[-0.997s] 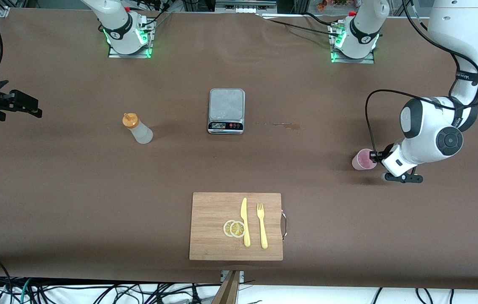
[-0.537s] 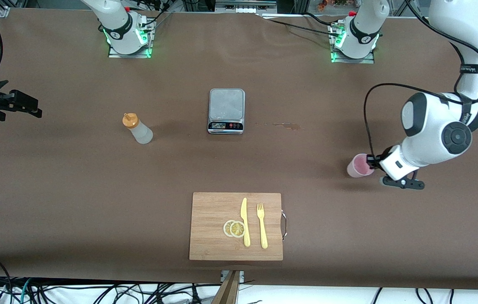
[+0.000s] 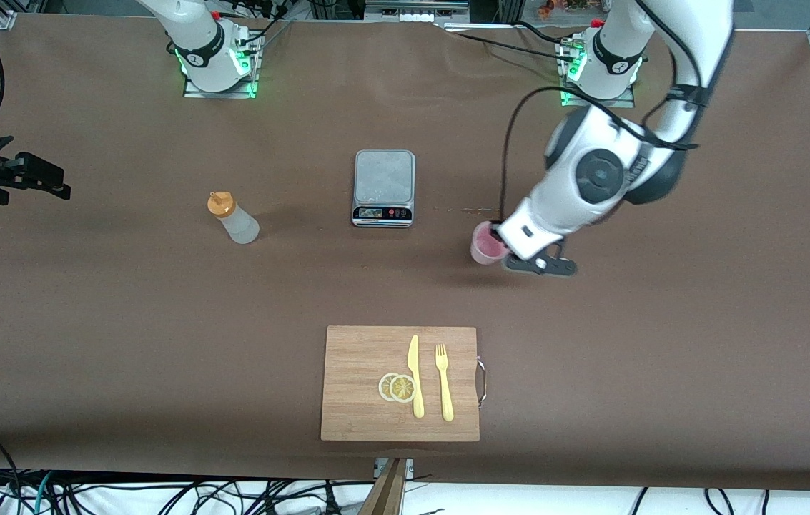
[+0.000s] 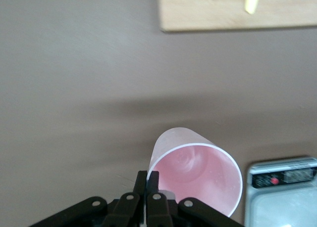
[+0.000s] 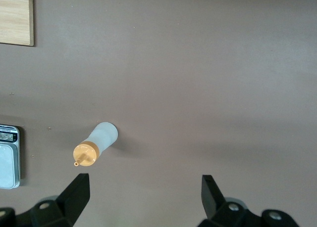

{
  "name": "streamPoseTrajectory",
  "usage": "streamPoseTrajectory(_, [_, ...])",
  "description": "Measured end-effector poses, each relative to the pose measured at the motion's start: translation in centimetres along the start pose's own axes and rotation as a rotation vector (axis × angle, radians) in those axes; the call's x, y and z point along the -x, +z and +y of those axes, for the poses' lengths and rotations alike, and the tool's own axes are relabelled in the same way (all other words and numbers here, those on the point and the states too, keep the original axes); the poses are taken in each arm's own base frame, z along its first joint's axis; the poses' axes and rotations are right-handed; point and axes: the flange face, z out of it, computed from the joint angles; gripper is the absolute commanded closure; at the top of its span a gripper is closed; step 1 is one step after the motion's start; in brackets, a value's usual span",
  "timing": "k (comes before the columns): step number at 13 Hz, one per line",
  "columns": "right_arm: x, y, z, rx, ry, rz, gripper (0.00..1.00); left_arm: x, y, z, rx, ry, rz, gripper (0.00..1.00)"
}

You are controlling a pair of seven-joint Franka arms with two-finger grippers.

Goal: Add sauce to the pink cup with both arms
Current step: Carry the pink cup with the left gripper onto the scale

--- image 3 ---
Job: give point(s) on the pink plastic cup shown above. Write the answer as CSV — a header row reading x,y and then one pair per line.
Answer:
x,y
483,247

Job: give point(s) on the orange-capped squeeze bottle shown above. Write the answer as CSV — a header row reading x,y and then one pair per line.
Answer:
x,y
236,223

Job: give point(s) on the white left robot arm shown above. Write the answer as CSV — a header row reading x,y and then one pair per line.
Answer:
x,y
569,207

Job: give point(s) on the silver digital kitchen scale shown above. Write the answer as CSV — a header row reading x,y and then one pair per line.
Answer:
x,y
384,175

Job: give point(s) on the yellow plastic fork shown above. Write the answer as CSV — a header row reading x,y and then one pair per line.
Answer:
x,y
445,386

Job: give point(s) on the yellow plastic knife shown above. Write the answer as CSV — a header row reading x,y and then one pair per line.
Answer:
x,y
415,379

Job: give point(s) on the lemon slice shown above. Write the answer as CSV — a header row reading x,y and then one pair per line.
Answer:
x,y
402,388
383,387

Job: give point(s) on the wooden cutting board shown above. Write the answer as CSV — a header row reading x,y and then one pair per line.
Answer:
x,y
362,357

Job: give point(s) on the brown table cover sheet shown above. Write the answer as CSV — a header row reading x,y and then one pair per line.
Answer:
x,y
161,357

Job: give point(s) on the white power strip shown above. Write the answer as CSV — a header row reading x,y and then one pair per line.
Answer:
x,y
415,13

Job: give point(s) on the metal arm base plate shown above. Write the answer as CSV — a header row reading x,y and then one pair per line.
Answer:
x,y
630,101
247,79

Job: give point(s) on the small metal bracket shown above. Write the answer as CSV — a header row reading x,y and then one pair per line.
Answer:
x,y
409,466

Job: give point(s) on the wooden post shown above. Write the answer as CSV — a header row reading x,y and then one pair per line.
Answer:
x,y
384,493

